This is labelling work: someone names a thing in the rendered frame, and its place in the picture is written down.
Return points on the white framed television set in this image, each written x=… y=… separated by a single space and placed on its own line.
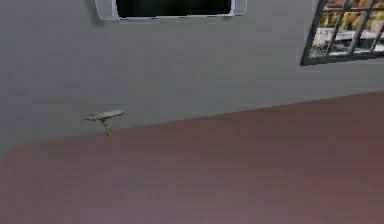
x=173 y=8

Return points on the black framed window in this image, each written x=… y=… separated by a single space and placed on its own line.
x=346 y=33

